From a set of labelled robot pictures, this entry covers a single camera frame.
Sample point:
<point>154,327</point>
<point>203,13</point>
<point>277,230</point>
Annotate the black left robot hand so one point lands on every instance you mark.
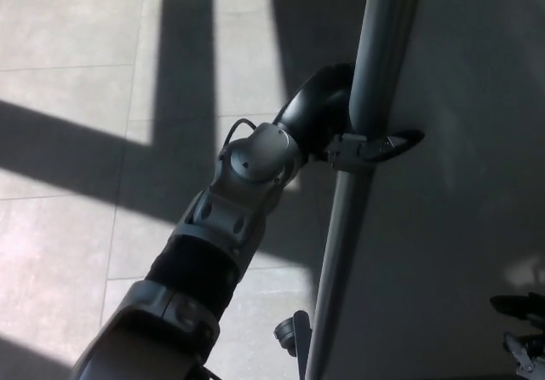
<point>317,107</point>

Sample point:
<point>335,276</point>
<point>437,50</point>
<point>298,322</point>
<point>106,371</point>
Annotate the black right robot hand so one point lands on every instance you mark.
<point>517,305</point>

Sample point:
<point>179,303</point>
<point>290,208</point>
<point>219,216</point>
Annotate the grey appliance door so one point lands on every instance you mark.
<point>451,192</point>

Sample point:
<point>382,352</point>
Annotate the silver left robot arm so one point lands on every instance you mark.
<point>221,222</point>

